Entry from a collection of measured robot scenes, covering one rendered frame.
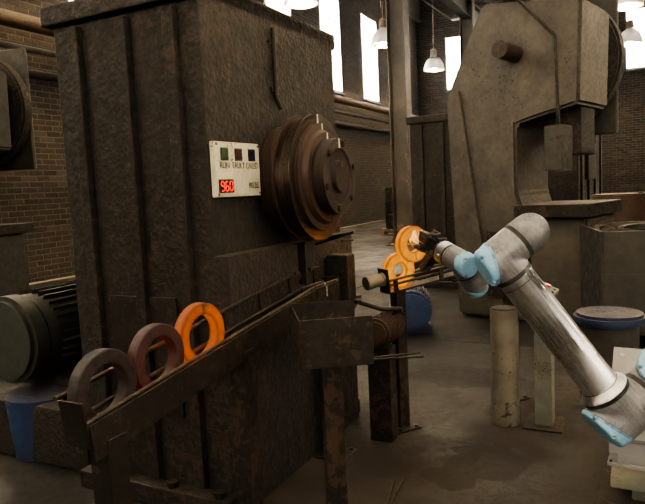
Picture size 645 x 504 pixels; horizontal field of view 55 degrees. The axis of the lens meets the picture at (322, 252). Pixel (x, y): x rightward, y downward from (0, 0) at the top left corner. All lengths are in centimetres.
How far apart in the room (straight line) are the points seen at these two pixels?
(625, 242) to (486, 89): 162
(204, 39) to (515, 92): 314
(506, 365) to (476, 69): 276
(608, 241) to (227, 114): 260
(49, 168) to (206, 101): 736
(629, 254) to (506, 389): 152
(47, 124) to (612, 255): 745
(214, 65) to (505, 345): 166
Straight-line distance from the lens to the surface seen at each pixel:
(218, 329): 186
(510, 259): 189
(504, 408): 291
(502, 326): 281
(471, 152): 499
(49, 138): 941
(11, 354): 300
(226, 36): 222
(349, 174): 243
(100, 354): 153
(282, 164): 219
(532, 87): 483
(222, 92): 215
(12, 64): 693
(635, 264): 412
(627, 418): 209
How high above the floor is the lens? 107
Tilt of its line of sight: 6 degrees down
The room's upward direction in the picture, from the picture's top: 3 degrees counter-clockwise
